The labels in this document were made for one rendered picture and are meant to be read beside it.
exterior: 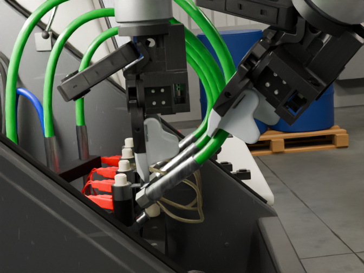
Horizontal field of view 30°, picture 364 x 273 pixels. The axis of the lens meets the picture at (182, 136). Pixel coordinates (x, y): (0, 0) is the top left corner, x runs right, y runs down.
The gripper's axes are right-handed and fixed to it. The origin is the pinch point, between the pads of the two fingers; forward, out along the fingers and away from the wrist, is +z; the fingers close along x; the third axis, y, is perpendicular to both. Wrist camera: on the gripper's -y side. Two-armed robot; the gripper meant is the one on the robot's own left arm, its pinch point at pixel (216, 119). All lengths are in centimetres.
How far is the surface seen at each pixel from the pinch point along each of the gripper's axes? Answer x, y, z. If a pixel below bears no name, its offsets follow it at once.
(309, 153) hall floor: 406, 12, 291
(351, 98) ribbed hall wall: 626, 5, 355
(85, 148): 14.8, -17.7, 35.9
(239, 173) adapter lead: 46, 3, 44
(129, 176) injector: 6.3, -6.5, 24.0
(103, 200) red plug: -0.6, -6.0, 23.8
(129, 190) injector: 0.5, -3.9, 19.8
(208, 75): 23.3, -9.1, 13.5
